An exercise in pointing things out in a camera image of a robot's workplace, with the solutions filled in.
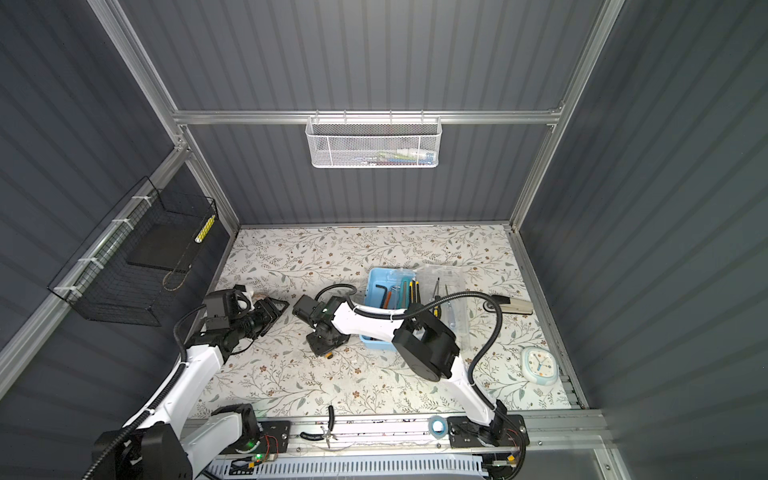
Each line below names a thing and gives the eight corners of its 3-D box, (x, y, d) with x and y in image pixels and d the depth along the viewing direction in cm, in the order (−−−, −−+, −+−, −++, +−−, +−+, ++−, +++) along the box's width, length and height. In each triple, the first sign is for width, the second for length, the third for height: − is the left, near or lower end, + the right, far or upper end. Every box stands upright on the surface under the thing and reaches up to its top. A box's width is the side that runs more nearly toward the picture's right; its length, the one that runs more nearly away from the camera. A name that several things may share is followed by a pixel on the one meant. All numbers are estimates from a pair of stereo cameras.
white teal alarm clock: (525, 385, 83) (529, 381, 81) (516, 350, 90) (519, 346, 87) (559, 385, 83) (564, 381, 81) (547, 350, 90) (551, 346, 87)
